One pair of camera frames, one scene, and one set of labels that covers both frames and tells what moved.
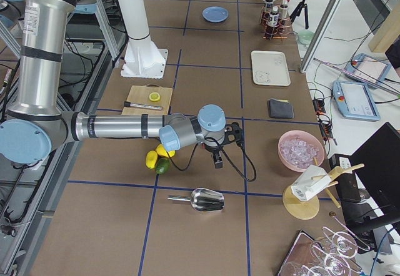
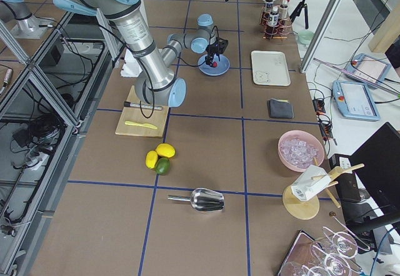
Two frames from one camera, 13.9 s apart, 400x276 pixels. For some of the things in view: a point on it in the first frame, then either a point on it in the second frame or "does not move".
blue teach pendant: x=354 y=100 does not move
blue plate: x=215 y=14 to x=222 y=68
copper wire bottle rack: x=275 y=20 does not move
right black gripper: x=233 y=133 to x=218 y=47
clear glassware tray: x=308 y=256 does not move
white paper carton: x=304 y=187 does not move
